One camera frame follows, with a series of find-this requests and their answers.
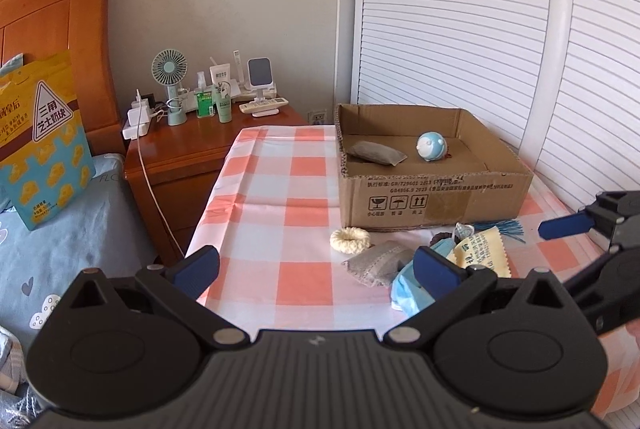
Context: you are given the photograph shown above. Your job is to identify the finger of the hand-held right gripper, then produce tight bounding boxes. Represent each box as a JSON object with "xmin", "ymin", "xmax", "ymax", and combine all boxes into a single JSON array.
[
  {"xmin": 562, "ymin": 247, "xmax": 640, "ymax": 336},
  {"xmin": 539, "ymin": 190, "xmax": 640, "ymax": 251}
]

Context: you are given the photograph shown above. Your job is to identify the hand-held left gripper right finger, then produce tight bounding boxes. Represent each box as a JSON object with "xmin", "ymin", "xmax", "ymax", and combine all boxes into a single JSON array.
[{"xmin": 382, "ymin": 246, "xmax": 576, "ymax": 352}]

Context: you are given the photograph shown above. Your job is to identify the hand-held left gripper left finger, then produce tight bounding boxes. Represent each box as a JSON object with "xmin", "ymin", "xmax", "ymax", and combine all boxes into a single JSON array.
[{"xmin": 61, "ymin": 245, "xmax": 251, "ymax": 351}]

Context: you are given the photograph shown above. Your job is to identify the blue face mask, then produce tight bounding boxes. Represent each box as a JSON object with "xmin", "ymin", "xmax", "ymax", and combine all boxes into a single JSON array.
[{"xmin": 390, "ymin": 241, "xmax": 463, "ymax": 313}]

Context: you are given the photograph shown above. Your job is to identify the yellow snack packet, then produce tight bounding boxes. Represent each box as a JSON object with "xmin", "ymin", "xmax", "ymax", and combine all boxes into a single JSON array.
[{"xmin": 446, "ymin": 229, "xmax": 512, "ymax": 279}]

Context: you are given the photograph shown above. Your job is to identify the grey fabric sachet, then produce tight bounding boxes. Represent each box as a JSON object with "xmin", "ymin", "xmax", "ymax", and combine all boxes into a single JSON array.
[
  {"xmin": 345, "ymin": 140, "xmax": 408, "ymax": 167},
  {"xmin": 342, "ymin": 243, "xmax": 416, "ymax": 289}
]

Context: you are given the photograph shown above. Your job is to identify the blue tassel pendant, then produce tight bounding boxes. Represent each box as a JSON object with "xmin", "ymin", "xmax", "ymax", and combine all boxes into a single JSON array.
[{"xmin": 452, "ymin": 219, "xmax": 525, "ymax": 244}]

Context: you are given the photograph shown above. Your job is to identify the brown cardboard box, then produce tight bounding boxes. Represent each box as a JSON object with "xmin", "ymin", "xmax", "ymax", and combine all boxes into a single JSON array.
[{"xmin": 334, "ymin": 103, "xmax": 535, "ymax": 231}]

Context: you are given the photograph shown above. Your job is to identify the white fluffy hair scrunchie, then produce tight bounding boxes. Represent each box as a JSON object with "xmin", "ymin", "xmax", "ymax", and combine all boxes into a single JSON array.
[{"xmin": 330, "ymin": 226, "xmax": 372, "ymax": 256}]

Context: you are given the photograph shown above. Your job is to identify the pink checked tablecloth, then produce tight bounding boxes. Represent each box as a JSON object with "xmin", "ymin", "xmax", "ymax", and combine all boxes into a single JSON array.
[{"xmin": 184, "ymin": 124, "xmax": 640, "ymax": 421}]

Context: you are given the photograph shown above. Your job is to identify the wooden nightstand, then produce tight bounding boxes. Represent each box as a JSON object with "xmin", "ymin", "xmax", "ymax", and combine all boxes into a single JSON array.
[{"xmin": 123, "ymin": 102, "xmax": 310, "ymax": 263}]

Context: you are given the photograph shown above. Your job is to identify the blue printed bed sheet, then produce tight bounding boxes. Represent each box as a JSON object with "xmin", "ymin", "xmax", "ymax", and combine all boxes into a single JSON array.
[{"xmin": 0, "ymin": 153, "xmax": 159, "ymax": 360}]

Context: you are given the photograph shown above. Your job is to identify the blue round plush toy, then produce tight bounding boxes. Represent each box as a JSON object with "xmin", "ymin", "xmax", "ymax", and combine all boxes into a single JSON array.
[{"xmin": 416, "ymin": 132, "xmax": 448, "ymax": 163}]

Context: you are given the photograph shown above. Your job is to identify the white power strip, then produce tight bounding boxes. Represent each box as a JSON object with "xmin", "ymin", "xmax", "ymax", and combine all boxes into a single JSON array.
[{"xmin": 122, "ymin": 122, "xmax": 152, "ymax": 141}]

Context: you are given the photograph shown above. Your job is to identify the green label bottle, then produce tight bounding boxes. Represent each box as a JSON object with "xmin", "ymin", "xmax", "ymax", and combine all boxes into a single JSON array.
[{"xmin": 196, "ymin": 72, "xmax": 217, "ymax": 119}]

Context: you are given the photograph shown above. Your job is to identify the green cosmetic tube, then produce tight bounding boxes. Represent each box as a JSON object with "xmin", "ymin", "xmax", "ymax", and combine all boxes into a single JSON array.
[{"xmin": 215, "ymin": 82, "xmax": 232, "ymax": 124}]

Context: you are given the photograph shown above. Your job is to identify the white plug charger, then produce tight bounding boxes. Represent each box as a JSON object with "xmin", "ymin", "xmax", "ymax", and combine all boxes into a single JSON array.
[{"xmin": 129, "ymin": 90, "xmax": 155, "ymax": 126}]

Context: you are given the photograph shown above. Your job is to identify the white remote control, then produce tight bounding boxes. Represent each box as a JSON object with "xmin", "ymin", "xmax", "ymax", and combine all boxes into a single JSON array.
[{"xmin": 239, "ymin": 96, "xmax": 291, "ymax": 113}]

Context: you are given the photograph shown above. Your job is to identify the yellow paper bag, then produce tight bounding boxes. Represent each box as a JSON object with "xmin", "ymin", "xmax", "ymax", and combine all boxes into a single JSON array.
[{"xmin": 0, "ymin": 50, "xmax": 97, "ymax": 230}]

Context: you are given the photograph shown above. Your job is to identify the pale green desk fan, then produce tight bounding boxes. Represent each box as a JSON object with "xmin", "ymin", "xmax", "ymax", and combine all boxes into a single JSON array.
[{"xmin": 151, "ymin": 49, "xmax": 189, "ymax": 126}]

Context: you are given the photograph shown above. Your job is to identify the white phone stand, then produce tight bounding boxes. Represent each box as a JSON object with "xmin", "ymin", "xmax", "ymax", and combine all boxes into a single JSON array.
[{"xmin": 247, "ymin": 56, "xmax": 281, "ymax": 118}]

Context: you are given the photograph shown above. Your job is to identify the white louvred wardrobe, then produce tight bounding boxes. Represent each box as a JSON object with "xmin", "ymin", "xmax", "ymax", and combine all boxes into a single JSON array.
[{"xmin": 334, "ymin": 0, "xmax": 640, "ymax": 230}]

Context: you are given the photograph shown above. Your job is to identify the wooden bed headboard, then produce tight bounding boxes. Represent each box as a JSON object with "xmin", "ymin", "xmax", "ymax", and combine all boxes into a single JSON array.
[{"xmin": 0, "ymin": 0, "xmax": 124, "ymax": 156}]

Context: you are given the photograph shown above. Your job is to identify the white charging cable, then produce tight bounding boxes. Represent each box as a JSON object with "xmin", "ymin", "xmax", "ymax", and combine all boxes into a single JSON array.
[{"xmin": 135, "ymin": 109, "xmax": 186, "ymax": 256}]

